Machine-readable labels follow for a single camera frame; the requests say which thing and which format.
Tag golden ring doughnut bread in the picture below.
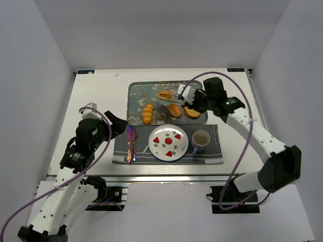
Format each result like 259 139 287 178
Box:
157 90 173 101

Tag steel serving tongs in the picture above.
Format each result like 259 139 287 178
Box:
172 94 178 101

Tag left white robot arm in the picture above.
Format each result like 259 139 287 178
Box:
18 108 128 241

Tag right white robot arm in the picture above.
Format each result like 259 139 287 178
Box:
177 77 302 210

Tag brown bread slice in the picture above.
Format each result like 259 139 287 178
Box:
184 107 200 119

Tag striped orange bread roll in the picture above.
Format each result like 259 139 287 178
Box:
142 103 153 125

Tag round sesame bun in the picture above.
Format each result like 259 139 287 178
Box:
169 104 182 117

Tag iridescent knife inner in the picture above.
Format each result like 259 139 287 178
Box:
130 126 137 162

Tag iridescent knife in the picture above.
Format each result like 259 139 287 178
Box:
130 126 137 162
126 125 133 163

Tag iridescent fork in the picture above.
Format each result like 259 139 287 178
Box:
131 128 138 162

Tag iridescent knife outer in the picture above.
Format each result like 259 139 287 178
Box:
126 125 133 163

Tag purple mug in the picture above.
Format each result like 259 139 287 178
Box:
191 130 210 155

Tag blue floral serving tray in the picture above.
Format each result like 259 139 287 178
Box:
127 80 208 126

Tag white watermelon pattern plate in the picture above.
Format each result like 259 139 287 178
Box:
148 125 189 162

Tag right blue corner label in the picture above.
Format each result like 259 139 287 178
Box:
227 68 245 72

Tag blue corner label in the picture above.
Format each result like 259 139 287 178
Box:
227 68 245 72
77 70 94 75

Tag grey cloth placemat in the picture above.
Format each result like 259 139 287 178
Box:
112 124 225 165

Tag left blue corner label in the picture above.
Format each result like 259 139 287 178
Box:
77 70 94 75

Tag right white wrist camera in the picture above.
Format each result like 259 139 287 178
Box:
177 84 193 103

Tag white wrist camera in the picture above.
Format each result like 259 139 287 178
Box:
177 84 193 103
79 102 101 120

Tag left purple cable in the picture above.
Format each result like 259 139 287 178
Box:
0 107 113 240

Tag purple cable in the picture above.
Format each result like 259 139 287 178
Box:
180 72 273 211
0 107 113 240

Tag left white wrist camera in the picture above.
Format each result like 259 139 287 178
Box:
79 102 101 120

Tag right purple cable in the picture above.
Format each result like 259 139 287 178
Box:
180 72 273 211

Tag aluminium table edge rail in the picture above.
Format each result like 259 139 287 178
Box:
47 172 240 184

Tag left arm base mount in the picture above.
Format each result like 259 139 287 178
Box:
78 176 128 211

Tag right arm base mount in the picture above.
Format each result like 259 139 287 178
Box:
206 186 260 214

